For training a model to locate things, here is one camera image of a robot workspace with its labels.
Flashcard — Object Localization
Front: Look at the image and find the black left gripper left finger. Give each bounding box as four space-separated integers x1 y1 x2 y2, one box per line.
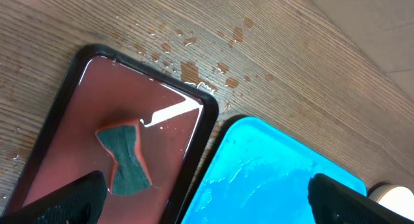
1 170 107 224

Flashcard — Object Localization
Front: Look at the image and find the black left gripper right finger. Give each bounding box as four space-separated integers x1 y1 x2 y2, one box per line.
307 174 413 224

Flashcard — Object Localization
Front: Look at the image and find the pink plate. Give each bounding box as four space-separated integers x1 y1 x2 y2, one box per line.
368 185 414 221

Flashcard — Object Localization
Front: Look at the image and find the teal plastic tray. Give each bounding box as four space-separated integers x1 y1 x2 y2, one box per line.
181 117 367 224

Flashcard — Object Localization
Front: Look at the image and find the black tray with red liquid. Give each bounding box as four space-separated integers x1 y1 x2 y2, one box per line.
2 44 219 223

